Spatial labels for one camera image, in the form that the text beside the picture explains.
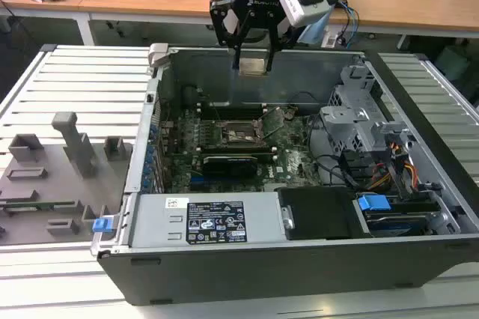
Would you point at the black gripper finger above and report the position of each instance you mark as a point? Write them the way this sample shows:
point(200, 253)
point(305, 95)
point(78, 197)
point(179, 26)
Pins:
point(274, 42)
point(236, 53)

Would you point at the silver CPU plate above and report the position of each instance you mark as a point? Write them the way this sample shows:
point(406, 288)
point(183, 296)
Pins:
point(254, 67)

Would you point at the CPU socket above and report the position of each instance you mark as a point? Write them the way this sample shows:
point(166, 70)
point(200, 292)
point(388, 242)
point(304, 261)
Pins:
point(239, 132)

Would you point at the blue expansion slot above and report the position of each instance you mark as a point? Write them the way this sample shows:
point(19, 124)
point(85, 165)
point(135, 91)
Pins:
point(196, 184)

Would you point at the white socket box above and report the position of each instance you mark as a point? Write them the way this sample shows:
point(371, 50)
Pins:
point(331, 39)

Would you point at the silver metal drive cage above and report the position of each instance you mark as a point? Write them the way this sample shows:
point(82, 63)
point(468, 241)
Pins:
point(348, 120)

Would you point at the black graphics card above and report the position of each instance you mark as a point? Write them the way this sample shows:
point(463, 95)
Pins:
point(230, 167)

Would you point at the green motherboard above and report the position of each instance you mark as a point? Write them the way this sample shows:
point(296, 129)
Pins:
point(288, 161)

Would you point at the long wooden desk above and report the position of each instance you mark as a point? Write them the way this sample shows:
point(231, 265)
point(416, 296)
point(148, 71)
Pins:
point(393, 8)

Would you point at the black plastic disk bay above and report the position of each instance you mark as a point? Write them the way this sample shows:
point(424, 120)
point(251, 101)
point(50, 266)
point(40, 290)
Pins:
point(318, 214)

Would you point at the pale green bin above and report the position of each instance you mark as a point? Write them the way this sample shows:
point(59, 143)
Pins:
point(453, 62)

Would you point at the grey power supply with label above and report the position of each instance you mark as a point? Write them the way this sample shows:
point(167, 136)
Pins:
point(157, 221)

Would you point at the blue disk carrier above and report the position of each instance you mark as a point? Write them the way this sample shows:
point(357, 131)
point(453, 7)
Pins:
point(372, 204)

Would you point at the grey parts rack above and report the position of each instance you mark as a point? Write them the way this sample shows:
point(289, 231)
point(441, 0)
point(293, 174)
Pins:
point(75, 191)

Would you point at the blue case latch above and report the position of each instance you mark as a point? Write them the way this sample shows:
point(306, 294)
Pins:
point(102, 225)

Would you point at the hard disk with blue label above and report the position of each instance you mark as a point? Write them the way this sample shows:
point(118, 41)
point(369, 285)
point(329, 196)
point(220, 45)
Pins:
point(396, 225)

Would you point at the open black PC case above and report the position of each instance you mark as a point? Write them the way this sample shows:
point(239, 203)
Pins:
point(262, 274)

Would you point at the green RAM stick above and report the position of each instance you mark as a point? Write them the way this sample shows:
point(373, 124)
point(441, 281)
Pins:
point(45, 205)

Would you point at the wooden desk white frame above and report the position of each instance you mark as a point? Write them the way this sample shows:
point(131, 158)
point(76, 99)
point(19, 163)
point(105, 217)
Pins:
point(37, 8)

